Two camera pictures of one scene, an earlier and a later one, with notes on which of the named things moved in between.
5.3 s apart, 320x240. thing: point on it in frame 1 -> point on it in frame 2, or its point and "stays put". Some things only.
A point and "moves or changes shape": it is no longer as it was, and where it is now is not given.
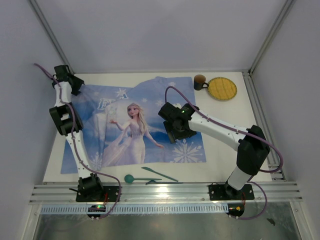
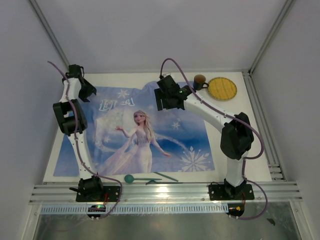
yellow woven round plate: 222,88 stays put
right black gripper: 172,133 -> 159,95
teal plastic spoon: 130,178 stays put
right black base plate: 225,192 stays put
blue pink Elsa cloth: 122,126 moves or changes shape
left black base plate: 110,193 stays put
